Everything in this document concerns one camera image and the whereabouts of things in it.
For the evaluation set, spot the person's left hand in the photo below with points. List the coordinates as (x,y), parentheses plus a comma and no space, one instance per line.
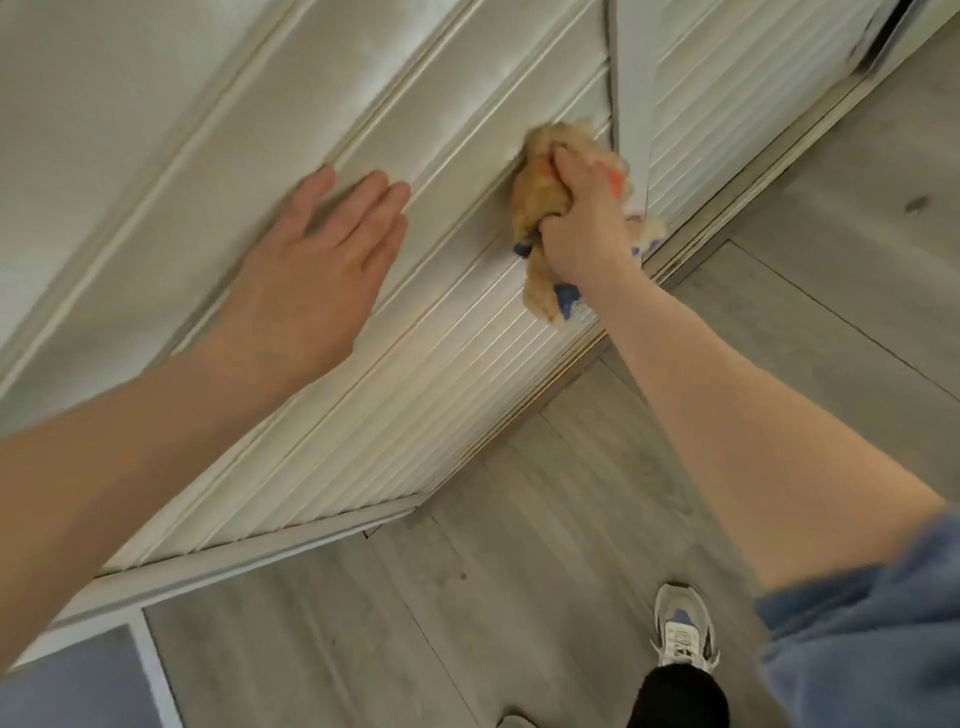
(300,300)

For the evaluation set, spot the person's right hand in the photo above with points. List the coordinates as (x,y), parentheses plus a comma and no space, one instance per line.
(589,232)

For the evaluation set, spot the person's right fingers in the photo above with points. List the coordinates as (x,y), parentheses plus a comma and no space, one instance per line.
(561,180)

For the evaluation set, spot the person's left little finger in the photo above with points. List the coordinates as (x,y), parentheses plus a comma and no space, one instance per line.
(311,199)

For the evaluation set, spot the person's left middle finger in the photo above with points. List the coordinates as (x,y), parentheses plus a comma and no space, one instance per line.
(391,201)

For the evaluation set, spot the beige fluffy cleaning cloth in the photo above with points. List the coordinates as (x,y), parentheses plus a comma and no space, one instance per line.
(536,191)

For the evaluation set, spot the person's right forearm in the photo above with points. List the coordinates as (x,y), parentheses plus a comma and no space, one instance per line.
(735,420)

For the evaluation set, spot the person's left forearm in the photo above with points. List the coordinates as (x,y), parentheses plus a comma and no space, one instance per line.
(112,480)

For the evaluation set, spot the wide white louvered door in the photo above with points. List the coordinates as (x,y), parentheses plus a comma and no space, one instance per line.
(420,360)

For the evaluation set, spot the narrow white louvered door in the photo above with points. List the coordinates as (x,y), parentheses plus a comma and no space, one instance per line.
(720,97)

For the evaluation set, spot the white and blue sneaker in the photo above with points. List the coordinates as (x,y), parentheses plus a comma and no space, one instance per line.
(684,626)

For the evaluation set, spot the black trouser leg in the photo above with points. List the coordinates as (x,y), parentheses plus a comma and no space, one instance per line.
(679,701)

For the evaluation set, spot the grey sneaker toe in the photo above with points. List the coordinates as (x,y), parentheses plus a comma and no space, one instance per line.
(517,722)

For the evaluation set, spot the blue sweatshirt sleeve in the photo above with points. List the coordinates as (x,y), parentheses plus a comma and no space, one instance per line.
(870,637)

